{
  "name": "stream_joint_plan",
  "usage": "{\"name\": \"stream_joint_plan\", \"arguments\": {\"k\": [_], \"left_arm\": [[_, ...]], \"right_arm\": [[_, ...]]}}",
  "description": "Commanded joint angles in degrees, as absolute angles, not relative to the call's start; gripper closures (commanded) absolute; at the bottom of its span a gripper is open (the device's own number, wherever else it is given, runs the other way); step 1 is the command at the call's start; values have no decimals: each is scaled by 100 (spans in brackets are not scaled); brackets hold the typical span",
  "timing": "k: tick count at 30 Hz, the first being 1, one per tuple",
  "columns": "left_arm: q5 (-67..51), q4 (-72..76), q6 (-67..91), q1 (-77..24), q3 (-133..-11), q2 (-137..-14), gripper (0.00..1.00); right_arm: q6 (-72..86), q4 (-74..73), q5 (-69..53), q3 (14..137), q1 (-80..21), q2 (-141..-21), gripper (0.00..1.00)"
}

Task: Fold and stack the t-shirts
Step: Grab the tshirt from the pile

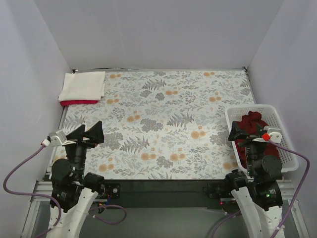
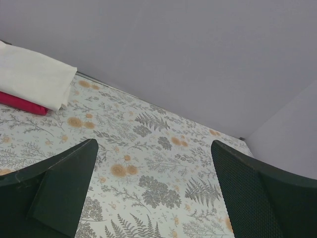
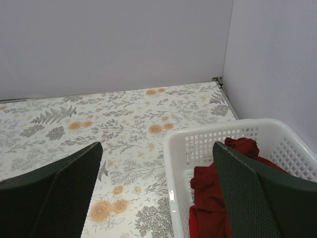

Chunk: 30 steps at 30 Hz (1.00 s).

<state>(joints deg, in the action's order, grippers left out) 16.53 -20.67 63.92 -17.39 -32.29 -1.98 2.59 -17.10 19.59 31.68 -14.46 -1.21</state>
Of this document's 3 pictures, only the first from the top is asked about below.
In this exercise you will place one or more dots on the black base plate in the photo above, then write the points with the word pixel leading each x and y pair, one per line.
pixel 108 190
pixel 218 190

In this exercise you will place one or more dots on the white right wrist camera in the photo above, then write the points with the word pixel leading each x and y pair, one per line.
pixel 273 134

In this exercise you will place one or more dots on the aluminium frame rail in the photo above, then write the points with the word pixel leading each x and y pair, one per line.
pixel 42 191

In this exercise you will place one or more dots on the dark red t-shirt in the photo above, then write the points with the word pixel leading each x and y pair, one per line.
pixel 249 122

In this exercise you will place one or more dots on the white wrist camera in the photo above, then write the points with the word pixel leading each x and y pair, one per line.
pixel 273 134
pixel 57 138

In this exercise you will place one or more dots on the bright red t-shirt in basket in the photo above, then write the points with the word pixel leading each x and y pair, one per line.
pixel 268 150

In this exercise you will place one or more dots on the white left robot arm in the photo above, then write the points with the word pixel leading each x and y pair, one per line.
pixel 73 191

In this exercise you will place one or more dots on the floral patterned table mat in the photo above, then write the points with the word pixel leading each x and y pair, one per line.
pixel 163 124

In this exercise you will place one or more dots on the folded pink-red t-shirt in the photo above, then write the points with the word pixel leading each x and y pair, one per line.
pixel 77 102

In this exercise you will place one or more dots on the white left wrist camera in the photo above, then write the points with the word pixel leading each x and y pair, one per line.
pixel 57 138

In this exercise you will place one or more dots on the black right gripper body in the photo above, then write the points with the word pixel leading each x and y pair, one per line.
pixel 250 143

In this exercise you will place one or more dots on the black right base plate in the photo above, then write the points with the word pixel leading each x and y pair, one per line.
pixel 218 190

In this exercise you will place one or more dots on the folded cream t-shirt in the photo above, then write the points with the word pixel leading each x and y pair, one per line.
pixel 83 86

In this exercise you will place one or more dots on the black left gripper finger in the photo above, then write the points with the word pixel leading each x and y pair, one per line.
pixel 95 134
pixel 77 134

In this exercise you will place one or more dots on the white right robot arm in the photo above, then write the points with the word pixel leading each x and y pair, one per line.
pixel 256 191

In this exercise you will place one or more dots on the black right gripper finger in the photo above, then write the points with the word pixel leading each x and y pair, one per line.
pixel 237 133
pixel 259 130

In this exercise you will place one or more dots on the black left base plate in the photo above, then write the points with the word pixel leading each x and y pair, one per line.
pixel 108 190

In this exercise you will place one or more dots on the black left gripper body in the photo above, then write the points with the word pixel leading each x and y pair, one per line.
pixel 82 142

